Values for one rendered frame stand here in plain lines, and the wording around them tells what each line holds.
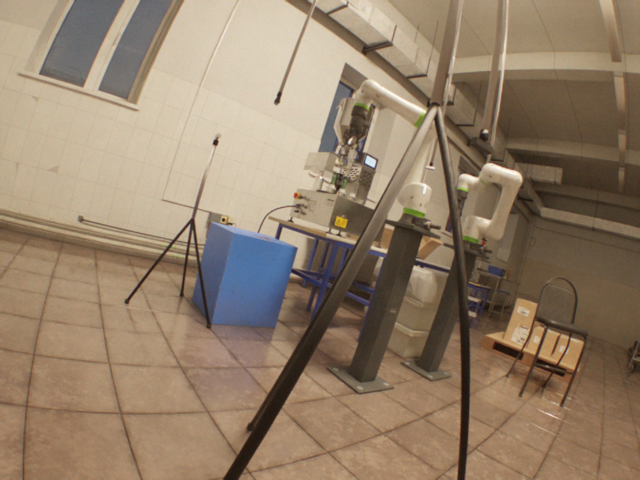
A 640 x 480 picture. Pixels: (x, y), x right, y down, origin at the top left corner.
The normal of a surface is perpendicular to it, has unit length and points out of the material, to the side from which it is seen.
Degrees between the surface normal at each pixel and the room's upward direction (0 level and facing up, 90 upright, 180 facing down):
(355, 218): 90
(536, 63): 90
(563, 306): 77
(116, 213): 90
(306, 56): 90
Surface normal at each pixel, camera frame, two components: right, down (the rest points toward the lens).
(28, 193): 0.62, 0.21
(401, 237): -0.78, -0.21
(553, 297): -0.17, -0.25
